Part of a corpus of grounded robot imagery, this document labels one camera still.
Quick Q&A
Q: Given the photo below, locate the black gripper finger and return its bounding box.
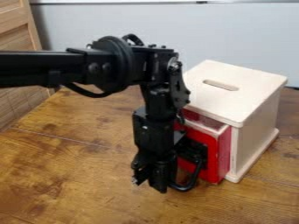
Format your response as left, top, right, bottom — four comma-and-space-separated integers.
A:
132, 166, 151, 186
148, 159, 177, 193

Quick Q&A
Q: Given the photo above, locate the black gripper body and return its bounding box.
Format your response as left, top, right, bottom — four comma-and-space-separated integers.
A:
131, 107, 183, 175

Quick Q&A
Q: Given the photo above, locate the black metal drawer handle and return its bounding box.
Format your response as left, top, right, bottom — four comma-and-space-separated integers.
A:
169, 144, 208, 192

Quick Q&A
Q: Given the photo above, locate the red drawer front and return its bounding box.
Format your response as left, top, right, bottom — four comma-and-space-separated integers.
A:
183, 109, 231, 184

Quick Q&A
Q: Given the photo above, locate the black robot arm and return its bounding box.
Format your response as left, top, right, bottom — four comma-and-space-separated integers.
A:
0, 34, 196, 193

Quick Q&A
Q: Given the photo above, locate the light wooden box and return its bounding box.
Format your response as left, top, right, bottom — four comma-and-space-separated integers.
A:
183, 60, 287, 183

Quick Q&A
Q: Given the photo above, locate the wooden slatted panel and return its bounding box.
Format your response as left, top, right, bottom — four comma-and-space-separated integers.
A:
0, 0, 54, 131

